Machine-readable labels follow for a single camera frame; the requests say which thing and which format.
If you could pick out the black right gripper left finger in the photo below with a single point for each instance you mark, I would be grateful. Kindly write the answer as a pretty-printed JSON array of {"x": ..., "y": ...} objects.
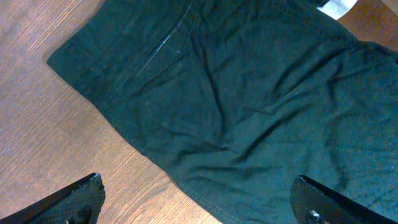
[{"x": 77, "y": 203}]

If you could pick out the red and white cloth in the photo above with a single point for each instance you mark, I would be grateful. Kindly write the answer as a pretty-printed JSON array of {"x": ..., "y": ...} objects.
[{"x": 336, "y": 9}]

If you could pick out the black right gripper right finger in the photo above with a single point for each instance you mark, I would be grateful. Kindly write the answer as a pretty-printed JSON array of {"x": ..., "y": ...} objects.
[{"x": 314, "y": 203}]

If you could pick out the dark blue shorts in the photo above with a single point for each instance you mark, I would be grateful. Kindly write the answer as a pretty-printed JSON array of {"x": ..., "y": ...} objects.
[{"x": 235, "y": 98}]

